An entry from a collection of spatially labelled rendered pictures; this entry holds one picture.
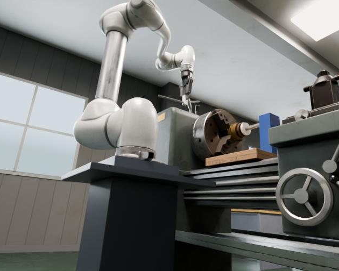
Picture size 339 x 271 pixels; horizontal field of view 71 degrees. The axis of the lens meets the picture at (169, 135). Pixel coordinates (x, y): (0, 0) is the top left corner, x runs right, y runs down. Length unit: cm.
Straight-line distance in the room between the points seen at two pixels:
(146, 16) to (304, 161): 93
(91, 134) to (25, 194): 297
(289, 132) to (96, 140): 71
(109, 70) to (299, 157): 85
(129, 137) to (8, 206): 316
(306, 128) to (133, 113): 58
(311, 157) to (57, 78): 401
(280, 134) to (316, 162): 13
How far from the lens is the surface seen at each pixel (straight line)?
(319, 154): 80
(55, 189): 396
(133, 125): 90
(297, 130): 80
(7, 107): 411
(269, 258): 82
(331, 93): 101
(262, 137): 119
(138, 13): 127
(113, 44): 125
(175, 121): 140
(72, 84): 439
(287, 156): 84
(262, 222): 373
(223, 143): 133
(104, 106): 105
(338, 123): 75
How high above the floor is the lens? 64
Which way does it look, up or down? 18 degrees up
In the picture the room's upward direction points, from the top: 4 degrees clockwise
